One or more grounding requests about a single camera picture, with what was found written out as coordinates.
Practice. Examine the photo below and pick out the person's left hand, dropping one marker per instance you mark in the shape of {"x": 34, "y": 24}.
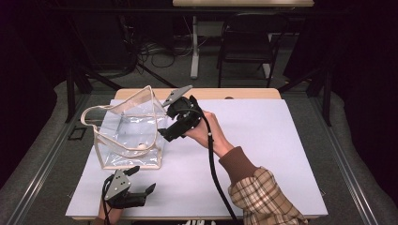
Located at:
{"x": 110, "y": 215}

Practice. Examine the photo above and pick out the black chair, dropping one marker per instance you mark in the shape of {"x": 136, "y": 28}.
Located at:
{"x": 247, "y": 43}

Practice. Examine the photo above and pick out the white desk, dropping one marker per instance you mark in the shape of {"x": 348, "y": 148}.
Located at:
{"x": 244, "y": 3}

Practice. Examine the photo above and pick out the black square floor frame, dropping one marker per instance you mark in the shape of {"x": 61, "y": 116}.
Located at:
{"x": 79, "y": 127}

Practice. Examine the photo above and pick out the person's right hand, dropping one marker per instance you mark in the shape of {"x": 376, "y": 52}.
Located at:
{"x": 216, "y": 136}

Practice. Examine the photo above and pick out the black metal stand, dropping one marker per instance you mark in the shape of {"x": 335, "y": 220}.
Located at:
{"x": 70, "y": 93}
{"x": 327, "y": 100}

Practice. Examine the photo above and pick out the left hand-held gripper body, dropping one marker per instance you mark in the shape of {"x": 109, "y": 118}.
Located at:
{"x": 117, "y": 186}

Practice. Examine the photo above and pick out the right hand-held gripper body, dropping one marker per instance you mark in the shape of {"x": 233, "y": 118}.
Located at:
{"x": 186, "y": 115}

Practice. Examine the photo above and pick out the dark curtain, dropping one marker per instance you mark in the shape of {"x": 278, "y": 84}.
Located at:
{"x": 22, "y": 93}
{"x": 369, "y": 93}

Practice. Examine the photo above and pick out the white table mat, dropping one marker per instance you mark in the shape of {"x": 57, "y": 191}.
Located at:
{"x": 266, "y": 131}

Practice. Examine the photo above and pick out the aluminium floor rail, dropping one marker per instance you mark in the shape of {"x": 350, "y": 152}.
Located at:
{"x": 353, "y": 187}
{"x": 31, "y": 187}

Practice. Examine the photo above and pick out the transparent bag with beige trim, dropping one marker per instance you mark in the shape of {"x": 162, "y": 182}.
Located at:
{"x": 131, "y": 125}

